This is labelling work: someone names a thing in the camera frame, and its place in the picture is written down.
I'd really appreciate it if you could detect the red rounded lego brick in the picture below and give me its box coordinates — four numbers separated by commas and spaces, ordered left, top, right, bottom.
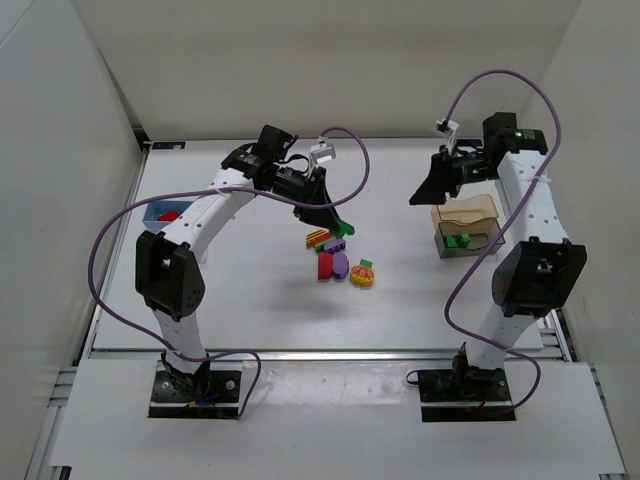
157, 211, 180, 222

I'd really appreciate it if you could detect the green stepped lego block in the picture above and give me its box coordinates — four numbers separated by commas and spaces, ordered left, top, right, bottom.
335, 220, 355, 239

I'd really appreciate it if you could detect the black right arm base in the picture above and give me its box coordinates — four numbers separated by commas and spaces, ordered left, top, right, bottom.
405, 368, 516, 423

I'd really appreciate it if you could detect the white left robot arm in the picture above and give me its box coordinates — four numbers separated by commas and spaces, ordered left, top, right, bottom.
135, 125, 340, 396

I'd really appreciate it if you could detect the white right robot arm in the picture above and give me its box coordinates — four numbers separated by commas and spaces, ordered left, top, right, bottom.
409, 112, 587, 384

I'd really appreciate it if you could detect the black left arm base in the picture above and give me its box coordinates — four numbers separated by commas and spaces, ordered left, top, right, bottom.
147, 362, 243, 420

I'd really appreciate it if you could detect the red green rounded lego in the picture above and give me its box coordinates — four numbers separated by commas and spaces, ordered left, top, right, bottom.
313, 233, 336, 253

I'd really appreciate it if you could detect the purple flat lego plate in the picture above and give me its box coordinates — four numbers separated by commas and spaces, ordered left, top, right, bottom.
323, 239, 346, 255

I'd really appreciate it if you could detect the red half-round lego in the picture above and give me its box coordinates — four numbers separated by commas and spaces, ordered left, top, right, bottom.
317, 252, 333, 280

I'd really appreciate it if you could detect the purple half-round lego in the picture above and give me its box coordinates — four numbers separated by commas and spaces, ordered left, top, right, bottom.
332, 252, 350, 280

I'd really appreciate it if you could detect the orange translucent container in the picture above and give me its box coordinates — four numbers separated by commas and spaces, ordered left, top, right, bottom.
431, 194, 499, 235

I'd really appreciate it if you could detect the grey translucent container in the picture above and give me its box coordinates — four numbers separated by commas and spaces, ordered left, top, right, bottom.
434, 221, 505, 259

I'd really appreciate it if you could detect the yellow orange printed lego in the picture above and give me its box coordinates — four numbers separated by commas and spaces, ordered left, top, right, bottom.
349, 264, 375, 288

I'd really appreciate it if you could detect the blue plastic container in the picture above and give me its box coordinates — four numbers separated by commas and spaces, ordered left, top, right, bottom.
142, 199, 193, 233

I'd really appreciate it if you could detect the blue label sticker left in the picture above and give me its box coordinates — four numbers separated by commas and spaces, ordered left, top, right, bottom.
151, 141, 186, 150

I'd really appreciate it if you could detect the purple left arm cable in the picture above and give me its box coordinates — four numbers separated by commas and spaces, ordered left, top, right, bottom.
87, 126, 371, 420

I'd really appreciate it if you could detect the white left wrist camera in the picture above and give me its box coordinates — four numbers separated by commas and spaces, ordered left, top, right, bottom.
309, 142, 337, 165

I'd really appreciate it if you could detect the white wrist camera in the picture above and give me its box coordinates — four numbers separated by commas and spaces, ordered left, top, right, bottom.
436, 119, 460, 154
309, 142, 337, 165

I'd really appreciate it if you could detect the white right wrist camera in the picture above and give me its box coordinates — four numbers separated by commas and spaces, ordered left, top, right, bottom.
436, 119, 460, 154

